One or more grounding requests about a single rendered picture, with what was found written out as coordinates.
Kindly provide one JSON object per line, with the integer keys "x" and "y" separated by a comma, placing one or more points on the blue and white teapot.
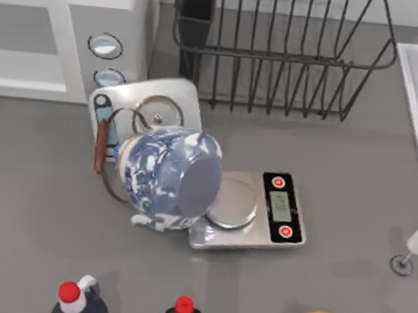
{"x": 170, "y": 178}

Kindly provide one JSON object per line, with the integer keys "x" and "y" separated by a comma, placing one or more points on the silver kitchen scale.
{"x": 255, "y": 212}

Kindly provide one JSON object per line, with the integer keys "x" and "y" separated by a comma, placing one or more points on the silver square tray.
{"x": 155, "y": 99}

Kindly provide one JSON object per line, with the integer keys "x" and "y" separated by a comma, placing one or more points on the small microwave knob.
{"x": 108, "y": 77}

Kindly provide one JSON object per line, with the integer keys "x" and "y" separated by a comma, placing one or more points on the black cutlery holder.
{"x": 195, "y": 12}

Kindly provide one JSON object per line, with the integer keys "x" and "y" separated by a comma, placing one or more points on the large microwave knob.
{"x": 105, "y": 46}

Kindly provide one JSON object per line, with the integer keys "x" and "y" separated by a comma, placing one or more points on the dark jug with red cap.
{"x": 78, "y": 301}

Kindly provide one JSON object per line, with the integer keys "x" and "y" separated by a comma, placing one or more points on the pale microwave oven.
{"x": 27, "y": 46}

